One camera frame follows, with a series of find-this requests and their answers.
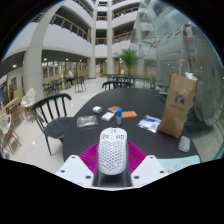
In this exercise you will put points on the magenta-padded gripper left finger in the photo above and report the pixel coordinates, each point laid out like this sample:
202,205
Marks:
75,170

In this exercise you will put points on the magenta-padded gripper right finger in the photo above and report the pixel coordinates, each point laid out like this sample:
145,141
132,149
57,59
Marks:
148,170

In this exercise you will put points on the white perforated computer mouse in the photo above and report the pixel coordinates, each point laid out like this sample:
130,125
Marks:
112,151

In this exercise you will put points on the black spindle-back chair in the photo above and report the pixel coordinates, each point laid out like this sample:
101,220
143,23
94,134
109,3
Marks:
56,128

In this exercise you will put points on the clear plastic bag white contents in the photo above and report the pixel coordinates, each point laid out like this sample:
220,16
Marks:
149,123

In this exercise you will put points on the clear snack packet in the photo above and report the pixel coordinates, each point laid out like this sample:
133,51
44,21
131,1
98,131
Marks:
87,121

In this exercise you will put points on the orange card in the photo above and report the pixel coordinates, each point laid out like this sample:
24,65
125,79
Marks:
129,114

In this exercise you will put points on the small bottle with blue cap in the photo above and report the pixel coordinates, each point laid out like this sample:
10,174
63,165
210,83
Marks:
119,116

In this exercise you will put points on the flat white box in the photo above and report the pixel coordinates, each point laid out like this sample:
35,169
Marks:
107,116

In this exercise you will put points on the brown paper bag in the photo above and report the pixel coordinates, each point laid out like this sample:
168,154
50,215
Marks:
176,113

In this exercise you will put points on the small white box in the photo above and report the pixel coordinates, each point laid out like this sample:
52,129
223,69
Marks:
97,109

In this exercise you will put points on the brown pouch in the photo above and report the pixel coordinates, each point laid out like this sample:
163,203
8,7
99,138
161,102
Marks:
112,109

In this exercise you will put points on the white lattice chair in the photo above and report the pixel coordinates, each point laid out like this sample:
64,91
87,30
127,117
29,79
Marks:
28,98
4,125

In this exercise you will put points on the group of black cafe chairs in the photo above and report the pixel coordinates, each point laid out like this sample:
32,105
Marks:
80,83

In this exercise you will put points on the group of black table chairs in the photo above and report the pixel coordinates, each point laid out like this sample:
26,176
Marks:
116,84

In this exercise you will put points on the person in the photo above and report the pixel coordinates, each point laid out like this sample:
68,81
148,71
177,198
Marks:
69,76

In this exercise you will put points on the potted palm plant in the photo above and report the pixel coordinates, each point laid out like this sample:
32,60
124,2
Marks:
129,57

